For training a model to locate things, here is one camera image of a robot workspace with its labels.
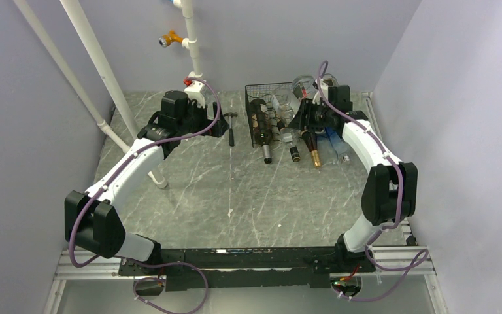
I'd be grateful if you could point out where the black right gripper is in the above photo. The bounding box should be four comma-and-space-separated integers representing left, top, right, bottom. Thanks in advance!
288, 98, 335, 132

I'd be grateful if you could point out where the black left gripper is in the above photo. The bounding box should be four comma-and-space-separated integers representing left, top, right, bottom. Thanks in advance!
177, 99, 229, 138

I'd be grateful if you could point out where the clear round glass bottle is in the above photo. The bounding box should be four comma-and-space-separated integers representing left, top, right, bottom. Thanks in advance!
271, 88, 301, 147

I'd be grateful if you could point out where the clear bottle red black label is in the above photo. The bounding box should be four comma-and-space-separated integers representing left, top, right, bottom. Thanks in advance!
290, 75, 318, 101

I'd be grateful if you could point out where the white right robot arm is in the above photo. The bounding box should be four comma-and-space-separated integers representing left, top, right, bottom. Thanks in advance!
289, 84, 418, 271

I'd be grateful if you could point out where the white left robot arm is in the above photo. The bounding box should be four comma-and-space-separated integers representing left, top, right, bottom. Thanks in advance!
65, 90, 227, 275

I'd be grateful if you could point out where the clear bottle black gold cap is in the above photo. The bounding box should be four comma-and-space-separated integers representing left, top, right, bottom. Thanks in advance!
276, 120, 301, 162

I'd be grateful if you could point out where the brown bottle gold foil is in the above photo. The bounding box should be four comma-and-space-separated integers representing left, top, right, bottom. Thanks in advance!
301, 130, 322, 168

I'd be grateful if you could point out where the blue square glass bottle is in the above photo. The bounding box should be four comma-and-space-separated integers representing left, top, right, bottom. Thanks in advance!
321, 128, 350, 163

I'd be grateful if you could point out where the dark green wine bottle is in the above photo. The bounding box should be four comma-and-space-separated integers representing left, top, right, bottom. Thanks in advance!
250, 99, 273, 164

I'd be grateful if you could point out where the clear bottle black gold label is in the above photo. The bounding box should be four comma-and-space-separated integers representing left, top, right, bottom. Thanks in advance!
321, 73, 338, 86

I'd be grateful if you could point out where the small black handled hammer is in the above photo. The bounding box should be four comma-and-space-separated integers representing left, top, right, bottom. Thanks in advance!
224, 112, 238, 147

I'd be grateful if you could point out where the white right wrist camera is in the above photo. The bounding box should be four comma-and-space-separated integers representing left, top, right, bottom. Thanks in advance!
312, 83, 329, 105

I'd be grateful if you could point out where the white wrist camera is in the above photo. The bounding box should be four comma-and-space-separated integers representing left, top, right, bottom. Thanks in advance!
184, 77, 207, 108
312, 83, 329, 105

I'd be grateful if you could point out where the black wire wine rack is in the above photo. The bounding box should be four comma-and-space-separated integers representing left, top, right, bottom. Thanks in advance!
244, 82, 352, 148

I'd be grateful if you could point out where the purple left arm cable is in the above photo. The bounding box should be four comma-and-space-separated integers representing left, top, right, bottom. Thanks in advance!
68, 77, 222, 314

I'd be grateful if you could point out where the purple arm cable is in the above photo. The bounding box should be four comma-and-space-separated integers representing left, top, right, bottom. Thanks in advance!
316, 60, 429, 304
68, 77, 222, 314

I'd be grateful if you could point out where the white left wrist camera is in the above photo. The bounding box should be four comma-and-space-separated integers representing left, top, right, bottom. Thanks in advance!
184, 77, 207, 108

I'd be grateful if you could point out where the white pvc pipe frame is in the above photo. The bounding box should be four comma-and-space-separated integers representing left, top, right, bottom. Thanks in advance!
13, 0, 208, 189

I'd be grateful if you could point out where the aluminium extrusion rail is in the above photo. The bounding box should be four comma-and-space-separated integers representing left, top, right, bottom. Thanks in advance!
45, 246, 448, 313

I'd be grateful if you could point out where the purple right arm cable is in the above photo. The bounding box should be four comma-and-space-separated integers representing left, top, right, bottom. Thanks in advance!
316, 60, 429, 304

